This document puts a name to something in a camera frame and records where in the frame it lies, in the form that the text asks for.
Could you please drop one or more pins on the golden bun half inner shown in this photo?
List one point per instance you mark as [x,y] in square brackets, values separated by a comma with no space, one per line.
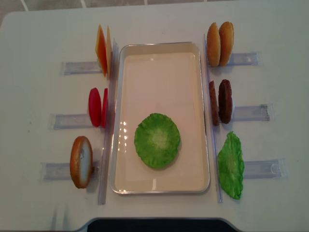
[213,44]

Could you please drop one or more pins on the green lettuce leaf standing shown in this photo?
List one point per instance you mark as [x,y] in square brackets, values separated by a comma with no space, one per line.
[231,166]

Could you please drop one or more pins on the orange cheese slice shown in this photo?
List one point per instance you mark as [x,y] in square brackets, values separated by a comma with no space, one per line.
[101,50]

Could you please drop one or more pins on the brown meat patty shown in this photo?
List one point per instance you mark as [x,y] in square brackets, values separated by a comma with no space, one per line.
[225,101]
[214,106]

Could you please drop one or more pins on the brown meat patty outer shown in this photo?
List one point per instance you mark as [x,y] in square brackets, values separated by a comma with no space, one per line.
[225,101]

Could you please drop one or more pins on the golden bun half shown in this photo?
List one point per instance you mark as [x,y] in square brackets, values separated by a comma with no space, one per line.
[226,32]
[213,44]

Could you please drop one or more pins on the clear holder bottom right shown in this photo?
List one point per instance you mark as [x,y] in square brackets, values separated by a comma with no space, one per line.
[265,169]

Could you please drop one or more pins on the brown meat patty inner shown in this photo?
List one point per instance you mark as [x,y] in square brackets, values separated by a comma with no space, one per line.
[214,106]

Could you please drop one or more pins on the white rectangular tray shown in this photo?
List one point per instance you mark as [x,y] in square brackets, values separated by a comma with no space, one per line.
[161,78]

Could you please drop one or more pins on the clear holder middle left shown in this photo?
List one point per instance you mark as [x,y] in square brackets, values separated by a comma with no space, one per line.
[75,121]

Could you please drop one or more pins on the golden bun half outer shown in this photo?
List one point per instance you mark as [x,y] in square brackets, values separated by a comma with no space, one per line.
[226,32]

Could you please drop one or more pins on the clear holder bottom left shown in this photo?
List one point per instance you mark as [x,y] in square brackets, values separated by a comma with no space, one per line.
[55,172]

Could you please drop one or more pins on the clear holder middle right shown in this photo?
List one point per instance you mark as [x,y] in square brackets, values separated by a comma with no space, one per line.
[263,112]

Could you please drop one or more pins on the clear holder top right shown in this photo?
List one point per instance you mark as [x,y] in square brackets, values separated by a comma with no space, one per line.
[245,59]

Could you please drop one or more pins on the dark base at table edge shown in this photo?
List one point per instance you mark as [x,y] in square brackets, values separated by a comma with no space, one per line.
[159,225]

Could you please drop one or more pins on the green lettuce leaf on tray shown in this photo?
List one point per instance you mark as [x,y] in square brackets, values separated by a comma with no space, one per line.
[156,141]

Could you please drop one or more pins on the brown bun slice left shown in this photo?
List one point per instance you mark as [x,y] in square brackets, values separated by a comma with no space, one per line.
[81,160]

